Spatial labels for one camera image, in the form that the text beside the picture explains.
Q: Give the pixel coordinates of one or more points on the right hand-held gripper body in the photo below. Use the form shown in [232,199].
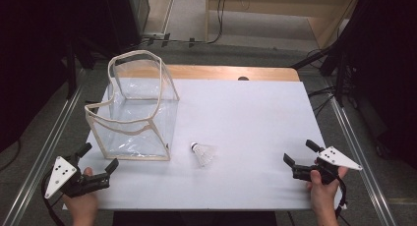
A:
[327,167]

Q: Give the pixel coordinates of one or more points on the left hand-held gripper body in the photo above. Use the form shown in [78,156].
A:
[60,175]

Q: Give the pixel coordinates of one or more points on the clear bag with beige trim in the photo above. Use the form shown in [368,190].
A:
[134,121]

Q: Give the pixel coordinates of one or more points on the white shuttlecock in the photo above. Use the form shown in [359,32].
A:
[203,153]

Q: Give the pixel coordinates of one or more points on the person's right hand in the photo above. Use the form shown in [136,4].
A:
[321,191]

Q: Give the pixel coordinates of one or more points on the person's left hand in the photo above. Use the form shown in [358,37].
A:
[82,201]

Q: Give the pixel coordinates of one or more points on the white table board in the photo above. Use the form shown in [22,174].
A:
[246,127]

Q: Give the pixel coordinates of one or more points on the black stand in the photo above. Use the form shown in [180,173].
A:
[70,72]

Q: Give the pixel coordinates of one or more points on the person's dark lap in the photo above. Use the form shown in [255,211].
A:
[196,218]

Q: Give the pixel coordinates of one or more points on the dark curtain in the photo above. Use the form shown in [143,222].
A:
[32,55]
[387,72]

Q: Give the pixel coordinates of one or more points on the wooden table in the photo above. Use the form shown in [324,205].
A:
[213,72]

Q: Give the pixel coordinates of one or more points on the light wooden shelf unit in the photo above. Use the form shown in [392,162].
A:
[278,10]

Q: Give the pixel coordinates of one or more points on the dark cabinet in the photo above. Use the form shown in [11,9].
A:
[131,16]

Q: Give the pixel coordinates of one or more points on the aluminium floor rail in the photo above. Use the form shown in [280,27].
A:
[360,160]
[42,157]

